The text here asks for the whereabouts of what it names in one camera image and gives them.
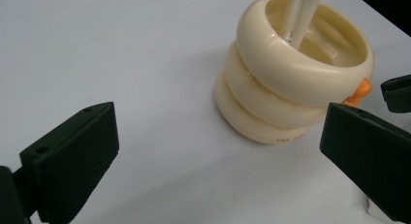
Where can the white pen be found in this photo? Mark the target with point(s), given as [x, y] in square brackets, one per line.
[308, 14]
[292, 14]

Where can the white table sheet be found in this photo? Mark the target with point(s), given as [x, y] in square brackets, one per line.
[129, 56]

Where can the cream ringed pen holder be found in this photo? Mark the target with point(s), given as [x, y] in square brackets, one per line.
[274, 88]

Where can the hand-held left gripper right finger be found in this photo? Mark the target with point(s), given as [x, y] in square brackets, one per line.
[371, 159]

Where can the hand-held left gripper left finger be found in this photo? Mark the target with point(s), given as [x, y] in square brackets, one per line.
[71, 159]

